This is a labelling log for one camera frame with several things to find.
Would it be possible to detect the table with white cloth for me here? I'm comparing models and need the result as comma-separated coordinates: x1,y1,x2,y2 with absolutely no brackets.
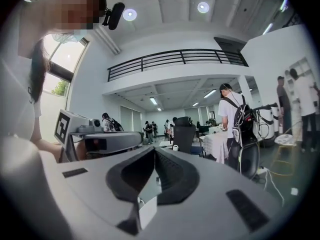
199,125,230,164

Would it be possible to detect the white plastic box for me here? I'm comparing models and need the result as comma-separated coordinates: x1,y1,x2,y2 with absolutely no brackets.
138,195,159,231

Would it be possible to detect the round ceiling lamp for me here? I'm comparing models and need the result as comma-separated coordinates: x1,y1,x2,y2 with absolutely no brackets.
197,1,210,14
122,8,138,22

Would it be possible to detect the black backpack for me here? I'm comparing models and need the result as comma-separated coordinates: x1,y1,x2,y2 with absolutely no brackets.
222,95,256,150

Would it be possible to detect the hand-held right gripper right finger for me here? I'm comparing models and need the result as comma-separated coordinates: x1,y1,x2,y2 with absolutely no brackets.
154,147,201,206

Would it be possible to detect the white wall shelf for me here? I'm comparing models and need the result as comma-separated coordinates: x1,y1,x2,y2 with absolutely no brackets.
284,56,316,102

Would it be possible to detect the black head-worn camera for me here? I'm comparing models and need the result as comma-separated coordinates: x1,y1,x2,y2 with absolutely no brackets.
101,1,126,31

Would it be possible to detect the black office chair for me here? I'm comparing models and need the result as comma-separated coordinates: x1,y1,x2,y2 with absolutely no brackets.
172,116,197,155

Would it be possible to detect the yellow metal stool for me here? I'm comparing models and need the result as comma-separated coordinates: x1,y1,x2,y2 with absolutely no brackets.
269,133,300,177

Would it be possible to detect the black balcony railing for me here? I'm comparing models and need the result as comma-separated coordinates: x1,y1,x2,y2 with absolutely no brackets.
107,48,249,83

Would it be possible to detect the person's left forearm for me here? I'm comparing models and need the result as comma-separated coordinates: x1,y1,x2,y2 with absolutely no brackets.
29,117,63,164

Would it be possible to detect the large window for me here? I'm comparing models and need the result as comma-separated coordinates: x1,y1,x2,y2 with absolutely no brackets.
41,33,90,111

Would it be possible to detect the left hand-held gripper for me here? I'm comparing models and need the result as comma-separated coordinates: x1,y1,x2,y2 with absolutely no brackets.
53,108,144,163

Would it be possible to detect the black shell chair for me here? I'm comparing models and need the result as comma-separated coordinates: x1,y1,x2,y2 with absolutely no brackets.
238,140,261,180

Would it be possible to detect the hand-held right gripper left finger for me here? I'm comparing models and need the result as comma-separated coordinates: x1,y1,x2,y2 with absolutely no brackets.
105,146,156,236

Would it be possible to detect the person's white shirt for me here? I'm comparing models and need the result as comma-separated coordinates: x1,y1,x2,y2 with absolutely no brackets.
0,56,43,150

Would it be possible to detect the light green face mask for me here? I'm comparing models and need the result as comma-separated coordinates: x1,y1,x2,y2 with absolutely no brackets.
51,28,87,44

